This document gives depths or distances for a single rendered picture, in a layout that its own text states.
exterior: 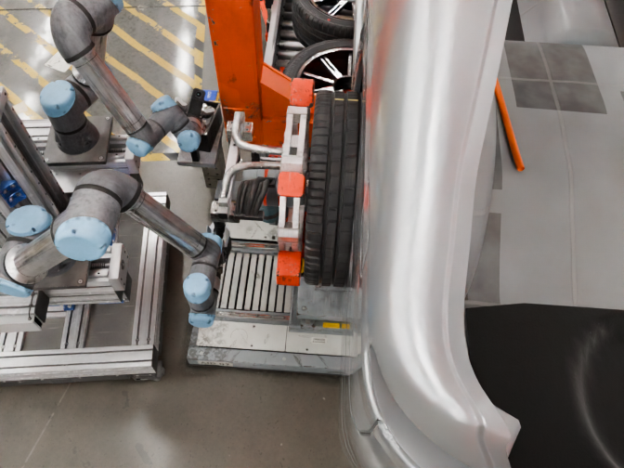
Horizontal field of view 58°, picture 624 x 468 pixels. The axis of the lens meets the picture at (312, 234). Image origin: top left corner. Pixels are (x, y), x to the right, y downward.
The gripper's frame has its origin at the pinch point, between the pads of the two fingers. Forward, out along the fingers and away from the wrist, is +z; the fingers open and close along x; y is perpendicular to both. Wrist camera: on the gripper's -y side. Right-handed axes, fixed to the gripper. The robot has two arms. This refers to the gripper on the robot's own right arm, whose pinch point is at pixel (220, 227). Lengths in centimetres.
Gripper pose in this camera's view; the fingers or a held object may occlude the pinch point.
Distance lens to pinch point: 189.6
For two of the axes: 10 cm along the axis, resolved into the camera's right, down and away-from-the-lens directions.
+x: -10.0, -0.7, 0.2
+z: 0.7, -8.5, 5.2
